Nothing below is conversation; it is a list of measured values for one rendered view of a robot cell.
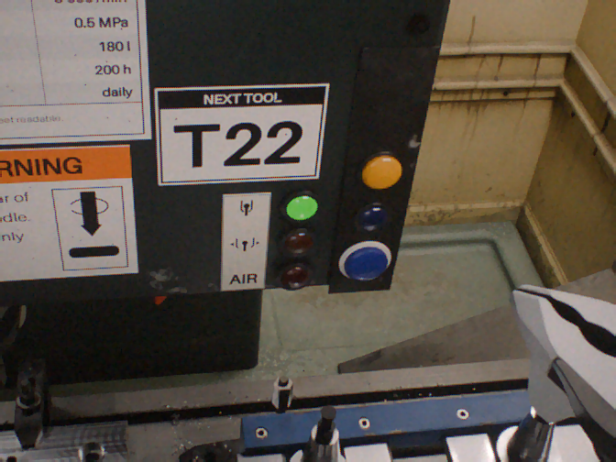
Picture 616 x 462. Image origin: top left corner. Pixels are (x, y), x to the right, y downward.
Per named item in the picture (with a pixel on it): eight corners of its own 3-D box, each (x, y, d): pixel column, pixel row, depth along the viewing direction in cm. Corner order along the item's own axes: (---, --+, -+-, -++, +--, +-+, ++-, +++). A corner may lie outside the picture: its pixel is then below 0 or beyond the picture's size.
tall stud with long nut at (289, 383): (289, 441, 131) (295, 386, 123) (269, 443, 131) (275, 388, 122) (286, 425, 133) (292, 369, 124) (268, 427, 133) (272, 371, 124)
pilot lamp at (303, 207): (318, 222, 59) (321, 196, 57) (284, 224, 58) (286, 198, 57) (316, 215, 59) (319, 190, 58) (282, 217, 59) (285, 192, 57)
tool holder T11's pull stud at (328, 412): (330, 424, 87) (334, 402, 85) (336, 439, 86) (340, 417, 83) (313, 428, 87) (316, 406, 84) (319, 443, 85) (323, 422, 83)
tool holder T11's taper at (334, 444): (331, 448, 93) (338, 410, 88) (347, 486, 90) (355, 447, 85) (290, 459, 92) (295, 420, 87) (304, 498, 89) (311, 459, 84)
